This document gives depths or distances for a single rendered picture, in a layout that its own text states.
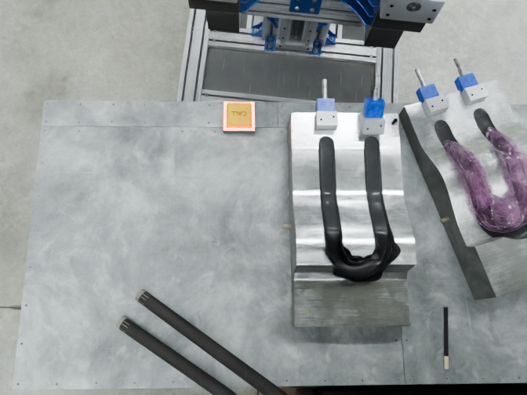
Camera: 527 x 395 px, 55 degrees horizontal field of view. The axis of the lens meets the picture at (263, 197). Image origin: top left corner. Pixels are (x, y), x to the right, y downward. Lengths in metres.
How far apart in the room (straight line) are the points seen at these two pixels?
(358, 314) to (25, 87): 1.76
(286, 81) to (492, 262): 1.14
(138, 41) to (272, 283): 1.48
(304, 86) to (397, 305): 1.09
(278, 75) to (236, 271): 1.03
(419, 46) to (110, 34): 1.38
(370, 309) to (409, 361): 0.16
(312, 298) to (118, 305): 0.45
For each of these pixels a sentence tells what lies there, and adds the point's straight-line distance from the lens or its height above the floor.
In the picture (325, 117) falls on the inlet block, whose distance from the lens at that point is 1.22.
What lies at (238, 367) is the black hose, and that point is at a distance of 1.13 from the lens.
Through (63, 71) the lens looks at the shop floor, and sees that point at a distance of 2.43.
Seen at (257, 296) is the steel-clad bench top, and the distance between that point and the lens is 1.23.
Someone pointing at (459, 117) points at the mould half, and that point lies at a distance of 1.39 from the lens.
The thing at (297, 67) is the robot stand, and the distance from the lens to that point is 2.09.
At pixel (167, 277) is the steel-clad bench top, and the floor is 0.80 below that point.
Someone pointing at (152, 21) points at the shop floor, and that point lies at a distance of 2.46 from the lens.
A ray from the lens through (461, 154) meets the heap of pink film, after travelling 1.29.
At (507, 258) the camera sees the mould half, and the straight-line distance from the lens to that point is 1.27.
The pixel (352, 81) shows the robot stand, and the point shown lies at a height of 0.21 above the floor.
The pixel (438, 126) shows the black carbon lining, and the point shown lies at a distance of 1.36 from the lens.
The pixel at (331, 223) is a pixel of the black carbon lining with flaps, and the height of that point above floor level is 0.91.
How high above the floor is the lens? 2.02
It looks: 75 degrees down
